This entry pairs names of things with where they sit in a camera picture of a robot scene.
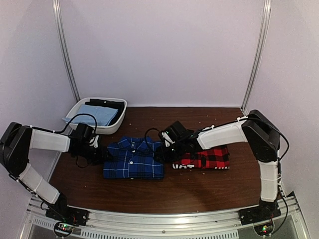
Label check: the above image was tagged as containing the left circuit board with leds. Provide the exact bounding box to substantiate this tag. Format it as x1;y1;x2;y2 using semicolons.
53;222;75;238

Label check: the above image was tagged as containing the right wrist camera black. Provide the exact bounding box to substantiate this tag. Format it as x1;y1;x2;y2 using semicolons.
159;121;194;147

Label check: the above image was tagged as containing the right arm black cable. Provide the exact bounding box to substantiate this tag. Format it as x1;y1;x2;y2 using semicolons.
144;123;291;162

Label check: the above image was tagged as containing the circuit board with leds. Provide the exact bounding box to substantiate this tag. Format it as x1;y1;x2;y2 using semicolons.
53;222;75;238
254;222;274;237

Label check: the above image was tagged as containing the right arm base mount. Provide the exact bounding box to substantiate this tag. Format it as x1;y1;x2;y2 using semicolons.
239;205;281;225

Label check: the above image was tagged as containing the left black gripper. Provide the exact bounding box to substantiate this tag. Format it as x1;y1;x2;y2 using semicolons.
76;143;114;165

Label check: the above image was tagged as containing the left aluminium frame post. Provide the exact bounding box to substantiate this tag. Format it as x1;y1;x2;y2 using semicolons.
52;0;80;102

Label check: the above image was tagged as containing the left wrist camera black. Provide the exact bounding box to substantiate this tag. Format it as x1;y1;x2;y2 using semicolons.
71;123;100;149

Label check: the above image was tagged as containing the aluminium front rail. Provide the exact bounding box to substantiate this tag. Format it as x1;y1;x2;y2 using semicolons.
18;196;311;239

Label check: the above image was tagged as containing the light blue folded shirt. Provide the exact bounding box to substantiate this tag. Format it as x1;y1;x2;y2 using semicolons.
72;105;117;126

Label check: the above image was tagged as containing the right circuit board with leds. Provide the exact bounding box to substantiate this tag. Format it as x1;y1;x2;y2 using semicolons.
254;222;274;237

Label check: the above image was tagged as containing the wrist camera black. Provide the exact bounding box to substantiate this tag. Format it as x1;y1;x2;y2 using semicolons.
71;123;100;149
159;121;194;147

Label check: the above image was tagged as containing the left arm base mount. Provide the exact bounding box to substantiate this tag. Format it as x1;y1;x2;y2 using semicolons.
45;206;89;226

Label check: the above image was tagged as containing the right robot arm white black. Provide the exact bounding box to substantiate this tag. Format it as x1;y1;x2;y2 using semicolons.
154;110;282;220

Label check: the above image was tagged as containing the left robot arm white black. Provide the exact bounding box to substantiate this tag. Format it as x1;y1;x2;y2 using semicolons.
0;121;112;221

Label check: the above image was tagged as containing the red black plaid shirt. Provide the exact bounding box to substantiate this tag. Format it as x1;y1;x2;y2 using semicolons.
172;145;230;170

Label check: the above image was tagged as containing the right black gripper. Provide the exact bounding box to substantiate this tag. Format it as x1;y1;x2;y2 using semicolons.
154;140;186;163

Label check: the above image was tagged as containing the blue plaid long sleeve shirt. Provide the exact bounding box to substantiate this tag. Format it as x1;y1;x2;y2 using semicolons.
103;136;164;180

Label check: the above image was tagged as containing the aluminium frame post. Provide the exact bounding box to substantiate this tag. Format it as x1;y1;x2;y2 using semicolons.
52;0;80;102
241;0;272;115

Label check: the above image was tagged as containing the black folded garment in bin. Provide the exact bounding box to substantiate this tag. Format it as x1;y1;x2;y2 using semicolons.
85;99;125;126

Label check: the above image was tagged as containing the right aluminium frame post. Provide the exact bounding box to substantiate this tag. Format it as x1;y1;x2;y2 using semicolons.
241;0;272;115

